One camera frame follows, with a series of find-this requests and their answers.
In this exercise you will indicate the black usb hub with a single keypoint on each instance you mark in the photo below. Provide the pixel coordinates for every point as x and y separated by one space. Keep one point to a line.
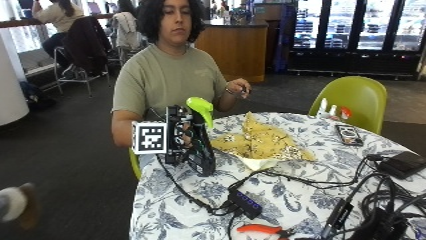
245 204

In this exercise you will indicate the blue floral tablecloth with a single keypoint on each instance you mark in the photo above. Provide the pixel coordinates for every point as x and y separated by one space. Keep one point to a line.
283 186

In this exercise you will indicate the black flat box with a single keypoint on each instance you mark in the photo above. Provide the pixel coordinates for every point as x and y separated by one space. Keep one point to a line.
402 164

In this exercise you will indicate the green plastic chair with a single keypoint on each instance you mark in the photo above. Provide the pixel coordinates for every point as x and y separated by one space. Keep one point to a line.
134 163
354 100

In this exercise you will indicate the white round pillar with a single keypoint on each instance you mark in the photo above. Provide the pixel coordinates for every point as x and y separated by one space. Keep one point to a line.
9 83

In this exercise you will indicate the yellow patterned cloth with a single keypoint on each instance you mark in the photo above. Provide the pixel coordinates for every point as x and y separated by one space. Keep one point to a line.
261 141

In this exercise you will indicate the wooden counter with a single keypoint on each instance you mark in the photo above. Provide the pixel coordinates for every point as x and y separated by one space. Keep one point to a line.
233 50

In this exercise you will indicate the metal chair with dark jacket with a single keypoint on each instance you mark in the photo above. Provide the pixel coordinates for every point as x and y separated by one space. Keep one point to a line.
84 50

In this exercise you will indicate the the person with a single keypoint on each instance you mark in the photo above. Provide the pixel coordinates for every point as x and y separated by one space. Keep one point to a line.
170 76

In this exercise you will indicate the brown and white object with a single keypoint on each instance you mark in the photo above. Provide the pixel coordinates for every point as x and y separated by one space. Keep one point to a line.
19 206

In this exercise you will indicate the black phone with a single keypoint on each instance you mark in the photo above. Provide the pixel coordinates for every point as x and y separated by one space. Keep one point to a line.
349 135

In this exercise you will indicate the small white bottle red cap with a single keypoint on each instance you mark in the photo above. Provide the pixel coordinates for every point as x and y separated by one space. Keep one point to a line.
345 114

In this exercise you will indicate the glass door fridges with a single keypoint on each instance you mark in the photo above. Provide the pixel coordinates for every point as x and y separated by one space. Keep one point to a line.
354 36

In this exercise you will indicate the dark bag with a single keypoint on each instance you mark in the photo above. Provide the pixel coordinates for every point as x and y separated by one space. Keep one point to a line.
35 95

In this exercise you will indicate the black bar device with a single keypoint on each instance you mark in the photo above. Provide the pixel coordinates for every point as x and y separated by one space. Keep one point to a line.
338 217

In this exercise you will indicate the white marker cube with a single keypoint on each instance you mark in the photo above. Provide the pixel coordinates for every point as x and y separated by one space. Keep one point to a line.
149 137

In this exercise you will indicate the chair with light jacket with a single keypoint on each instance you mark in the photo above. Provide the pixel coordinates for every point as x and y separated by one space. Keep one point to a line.
126 31

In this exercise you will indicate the black spray bottle green nozzle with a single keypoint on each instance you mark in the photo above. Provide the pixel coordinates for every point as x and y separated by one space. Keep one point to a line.
202 146

